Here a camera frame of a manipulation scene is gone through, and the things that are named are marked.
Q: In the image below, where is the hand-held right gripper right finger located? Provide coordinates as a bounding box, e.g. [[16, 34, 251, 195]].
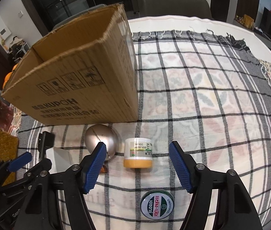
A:
[[168, 141, 264, 230]]

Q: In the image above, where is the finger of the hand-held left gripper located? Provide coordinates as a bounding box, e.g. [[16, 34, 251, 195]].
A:
[[0, 159, 52, 193], [0, 152, 32, 185]]

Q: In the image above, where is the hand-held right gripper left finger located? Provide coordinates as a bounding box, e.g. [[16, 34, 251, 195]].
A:
[[13, 142, 107, 230]]

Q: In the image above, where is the small white carton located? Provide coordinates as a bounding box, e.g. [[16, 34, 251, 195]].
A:
[[45, 147, 75, 174]]

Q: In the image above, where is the small black rectangular object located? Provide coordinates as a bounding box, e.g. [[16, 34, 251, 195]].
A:
[[39, 131, 55, 154]]

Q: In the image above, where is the metallic egg-shaped container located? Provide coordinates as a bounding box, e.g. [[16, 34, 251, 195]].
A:
[[85, 124, 120, 160]]

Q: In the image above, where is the round green tin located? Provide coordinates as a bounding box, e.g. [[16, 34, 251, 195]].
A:
[[141, 190, 174, 219]]

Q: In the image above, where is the white jar with yellow lid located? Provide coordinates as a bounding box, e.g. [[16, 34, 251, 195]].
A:
[[123, 138, 153, 168]]

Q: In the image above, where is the brown cardboard box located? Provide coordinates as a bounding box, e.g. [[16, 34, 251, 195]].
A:
[[1, 3, 139, 126]]

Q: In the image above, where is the brown woven mat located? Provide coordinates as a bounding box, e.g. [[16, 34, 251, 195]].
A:
[[0, 126, 20, 170]]

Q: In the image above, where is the grey checked cloth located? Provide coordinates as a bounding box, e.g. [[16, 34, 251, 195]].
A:
[[18, 30, 271, 230]]

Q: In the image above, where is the grey television cabinet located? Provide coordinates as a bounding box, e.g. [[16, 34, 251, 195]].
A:
[[251, 26, 271, 57]]

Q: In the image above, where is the grey dining chair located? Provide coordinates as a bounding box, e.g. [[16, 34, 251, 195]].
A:
[[142, 0, 211, 21]]

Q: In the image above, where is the yellow paper bag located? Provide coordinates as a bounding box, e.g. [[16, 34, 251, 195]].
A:
[[242, 14, 255, 29]]

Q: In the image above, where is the dark room door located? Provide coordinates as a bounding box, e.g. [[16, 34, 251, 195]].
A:
[[210, 0, 230, 22]]

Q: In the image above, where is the white wall panel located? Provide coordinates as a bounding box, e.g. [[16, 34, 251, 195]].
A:
[[0, 28, 12, 39]]

